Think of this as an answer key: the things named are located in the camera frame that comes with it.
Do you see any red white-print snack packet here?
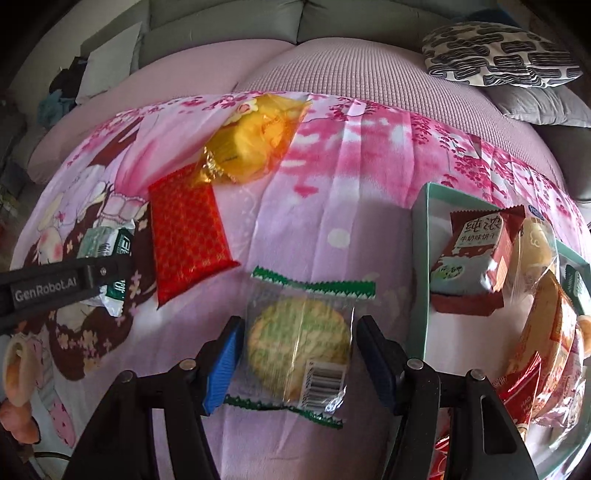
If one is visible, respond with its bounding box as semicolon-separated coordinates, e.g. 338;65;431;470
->
429;436;462;480

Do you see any small green snack packet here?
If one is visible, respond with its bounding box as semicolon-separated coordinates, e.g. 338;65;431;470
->
76;222;137;317

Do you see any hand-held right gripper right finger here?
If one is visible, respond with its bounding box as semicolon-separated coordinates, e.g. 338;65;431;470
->
356;315;539;480

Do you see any pink printed cloth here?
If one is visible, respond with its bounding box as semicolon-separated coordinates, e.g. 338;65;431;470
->
9;90;591;480

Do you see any green and white snack packet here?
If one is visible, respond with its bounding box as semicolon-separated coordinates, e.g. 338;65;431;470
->
564;264;591;315

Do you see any person's left hand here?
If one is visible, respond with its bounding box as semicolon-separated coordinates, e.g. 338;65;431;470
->
0;335;41;446

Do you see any brown biscuit packet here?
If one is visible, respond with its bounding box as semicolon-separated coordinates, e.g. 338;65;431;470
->
429;205;527;317

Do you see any red patterned snack packet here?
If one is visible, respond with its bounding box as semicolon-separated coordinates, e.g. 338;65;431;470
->
148;164;241;309

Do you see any orange bordered snack packet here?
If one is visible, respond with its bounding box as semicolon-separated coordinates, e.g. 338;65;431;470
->
496;272;580;437

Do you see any grey sofa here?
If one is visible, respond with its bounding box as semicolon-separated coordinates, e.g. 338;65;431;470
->
0;0;591;204

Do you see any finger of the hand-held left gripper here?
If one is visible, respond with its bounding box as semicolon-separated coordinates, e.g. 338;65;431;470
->
87;256;139;297

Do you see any dark blue cloth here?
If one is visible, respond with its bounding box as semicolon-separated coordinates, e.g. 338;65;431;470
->
462;8;518;28

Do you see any dark clothes pile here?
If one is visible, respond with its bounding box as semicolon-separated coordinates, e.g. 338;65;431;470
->
37;55;88;127

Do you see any yellow cake packet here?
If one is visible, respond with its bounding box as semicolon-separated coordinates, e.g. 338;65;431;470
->
191;92;312;185

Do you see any white tray with teal rim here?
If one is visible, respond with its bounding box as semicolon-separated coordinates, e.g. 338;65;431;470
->
406;182;591;480

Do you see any black and white patterned pillow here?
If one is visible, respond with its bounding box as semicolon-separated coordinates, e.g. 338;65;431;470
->
421;23;581;89

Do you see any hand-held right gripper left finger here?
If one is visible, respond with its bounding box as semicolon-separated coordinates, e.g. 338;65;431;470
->
62;316;246;480

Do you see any clear round pastry packet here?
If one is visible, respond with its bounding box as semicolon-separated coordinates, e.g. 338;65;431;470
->
508;205;561;296

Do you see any light grey pillow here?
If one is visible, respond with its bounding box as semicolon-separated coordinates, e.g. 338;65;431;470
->
76;21;143;104

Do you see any clear green-edged cookie packet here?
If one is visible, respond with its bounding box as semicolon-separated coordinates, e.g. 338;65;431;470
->
224;267;377;430

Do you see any pink sofa cover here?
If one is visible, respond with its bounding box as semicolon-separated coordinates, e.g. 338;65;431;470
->
28;39;566;185

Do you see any pink roll cake packet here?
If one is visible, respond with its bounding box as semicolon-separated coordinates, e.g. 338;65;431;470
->
531;342;589;430

